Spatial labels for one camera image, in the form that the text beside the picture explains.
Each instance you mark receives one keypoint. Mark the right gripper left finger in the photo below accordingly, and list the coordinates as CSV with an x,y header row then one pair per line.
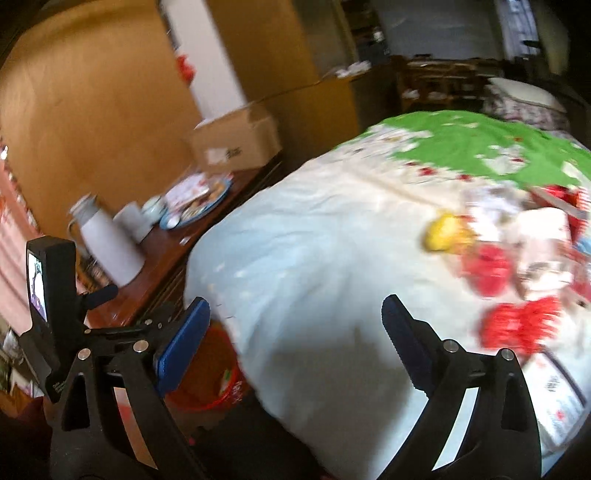
x,y
147,361

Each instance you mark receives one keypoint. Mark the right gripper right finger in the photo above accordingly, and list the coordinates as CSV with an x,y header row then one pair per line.
x,y
502,438

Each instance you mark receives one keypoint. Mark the yellow wrapper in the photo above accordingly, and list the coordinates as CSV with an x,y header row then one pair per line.
x,y
449,233

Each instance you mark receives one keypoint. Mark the red snack bag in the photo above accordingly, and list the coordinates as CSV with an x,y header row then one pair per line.
x,y
573,201

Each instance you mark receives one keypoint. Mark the red plastic trash basket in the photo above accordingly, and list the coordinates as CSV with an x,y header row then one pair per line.
x,y
214,380

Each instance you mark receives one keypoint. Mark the white thermos jug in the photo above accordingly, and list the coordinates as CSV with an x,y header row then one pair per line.
x,y
95,234

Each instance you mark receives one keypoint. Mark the dark wooden side table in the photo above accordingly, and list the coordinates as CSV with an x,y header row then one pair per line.
x,y
162,278

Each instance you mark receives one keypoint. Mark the pink embroidered curtain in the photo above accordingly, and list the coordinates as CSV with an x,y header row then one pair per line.
x,y
18,226

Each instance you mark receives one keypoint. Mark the white ceramic mug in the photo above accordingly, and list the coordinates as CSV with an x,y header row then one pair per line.
x,y
131,219

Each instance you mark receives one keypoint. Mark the white lidded ceramic bowl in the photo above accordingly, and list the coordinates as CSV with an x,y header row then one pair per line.
x,y
153,209

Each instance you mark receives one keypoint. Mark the blue snack plate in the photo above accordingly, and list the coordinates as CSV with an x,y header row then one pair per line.
x,y
193,198

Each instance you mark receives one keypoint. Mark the cartoon print bed quilt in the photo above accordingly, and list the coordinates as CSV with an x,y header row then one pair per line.
x,y
298,273

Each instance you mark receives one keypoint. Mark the brown cardboard box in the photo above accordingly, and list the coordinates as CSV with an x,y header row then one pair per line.
x,y
243,139

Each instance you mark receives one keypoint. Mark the floral pillow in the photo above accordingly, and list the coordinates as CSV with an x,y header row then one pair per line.
x,y
515,101

